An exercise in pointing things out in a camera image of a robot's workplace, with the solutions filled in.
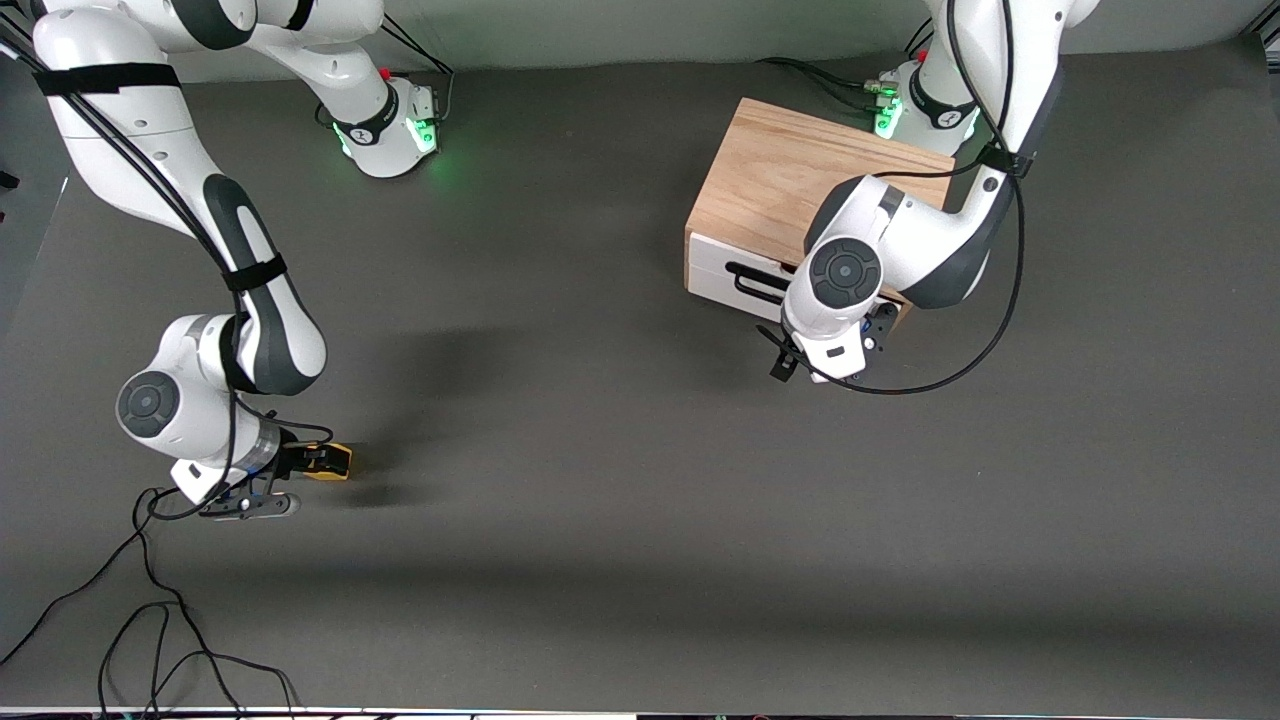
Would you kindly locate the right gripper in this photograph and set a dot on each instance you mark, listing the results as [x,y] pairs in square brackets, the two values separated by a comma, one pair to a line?
[293,458]

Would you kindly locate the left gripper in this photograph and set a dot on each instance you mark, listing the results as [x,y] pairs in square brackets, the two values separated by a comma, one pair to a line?
[784,359]

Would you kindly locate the yellow block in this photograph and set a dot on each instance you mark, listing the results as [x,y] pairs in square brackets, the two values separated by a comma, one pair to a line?
[340,465]

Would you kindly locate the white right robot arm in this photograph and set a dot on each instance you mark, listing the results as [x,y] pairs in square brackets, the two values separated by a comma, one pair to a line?
[270,320]

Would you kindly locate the wooden drawer cabinet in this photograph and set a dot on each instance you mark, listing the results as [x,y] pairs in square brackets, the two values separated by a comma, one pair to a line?
[760,170]

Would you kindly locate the dark grey table cover sheet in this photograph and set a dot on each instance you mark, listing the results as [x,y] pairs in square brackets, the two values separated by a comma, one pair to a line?
[600,500]

